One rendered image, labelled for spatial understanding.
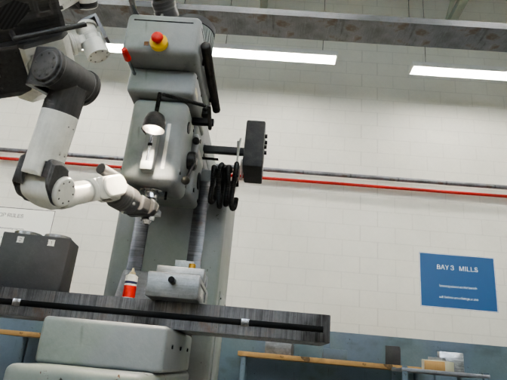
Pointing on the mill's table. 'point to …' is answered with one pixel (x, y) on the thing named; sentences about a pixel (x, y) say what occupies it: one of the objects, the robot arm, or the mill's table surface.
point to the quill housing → (176, 138)
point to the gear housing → (149, 91)
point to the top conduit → (210, 76)
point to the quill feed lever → (190, 166)
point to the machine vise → (155, 280)
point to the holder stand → (37, 261)
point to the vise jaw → (182, 271)
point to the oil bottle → (130, 285)
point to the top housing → (142, 59)
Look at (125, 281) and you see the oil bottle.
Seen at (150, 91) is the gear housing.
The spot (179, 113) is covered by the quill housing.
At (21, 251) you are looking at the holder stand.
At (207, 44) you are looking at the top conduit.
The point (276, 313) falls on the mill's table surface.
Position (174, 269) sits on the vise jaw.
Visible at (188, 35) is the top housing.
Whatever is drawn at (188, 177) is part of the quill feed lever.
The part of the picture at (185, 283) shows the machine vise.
